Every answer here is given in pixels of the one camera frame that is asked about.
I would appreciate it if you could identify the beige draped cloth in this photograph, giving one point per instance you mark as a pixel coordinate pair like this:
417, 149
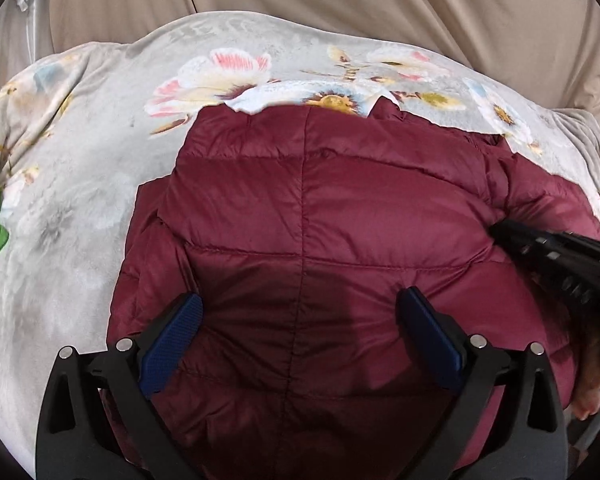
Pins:
380, 0

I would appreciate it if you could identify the maroon puffer jacket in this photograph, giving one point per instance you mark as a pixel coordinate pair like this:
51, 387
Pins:
330, 240

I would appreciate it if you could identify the floral printed blanket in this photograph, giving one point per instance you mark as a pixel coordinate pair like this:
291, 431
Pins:
80, 185

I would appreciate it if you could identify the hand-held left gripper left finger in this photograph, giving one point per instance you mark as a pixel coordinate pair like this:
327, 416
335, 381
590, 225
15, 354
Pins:
172, 340

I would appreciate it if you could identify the white frame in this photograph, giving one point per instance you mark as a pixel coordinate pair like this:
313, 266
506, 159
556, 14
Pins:
32, 0

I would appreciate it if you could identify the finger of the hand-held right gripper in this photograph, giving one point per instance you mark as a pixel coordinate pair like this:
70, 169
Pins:
555, 255

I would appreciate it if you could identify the person's right hand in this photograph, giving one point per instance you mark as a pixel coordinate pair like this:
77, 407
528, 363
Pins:
592, 380

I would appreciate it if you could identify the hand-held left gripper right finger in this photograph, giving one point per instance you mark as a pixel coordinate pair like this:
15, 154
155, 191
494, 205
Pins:
430, 340

